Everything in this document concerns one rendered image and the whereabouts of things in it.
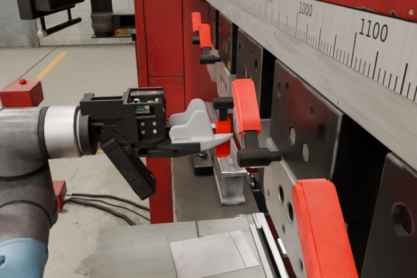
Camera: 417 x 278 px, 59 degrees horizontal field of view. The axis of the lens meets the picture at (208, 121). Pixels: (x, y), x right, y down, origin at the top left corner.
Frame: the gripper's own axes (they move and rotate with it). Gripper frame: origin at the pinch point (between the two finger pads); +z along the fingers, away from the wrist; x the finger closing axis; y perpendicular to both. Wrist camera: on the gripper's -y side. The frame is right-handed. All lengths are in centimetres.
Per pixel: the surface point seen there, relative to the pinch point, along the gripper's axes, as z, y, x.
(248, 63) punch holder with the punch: 2.8, 11.9, -3.0
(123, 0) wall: -82, -37, 684
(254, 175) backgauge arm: 16, -32, 39
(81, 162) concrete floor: -78, -118, 213
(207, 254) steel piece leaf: -2.8, -18.5, -4.3
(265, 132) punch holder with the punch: 3.9, 4.9, -9.5
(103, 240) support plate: -19.8, -18.6, 1.1
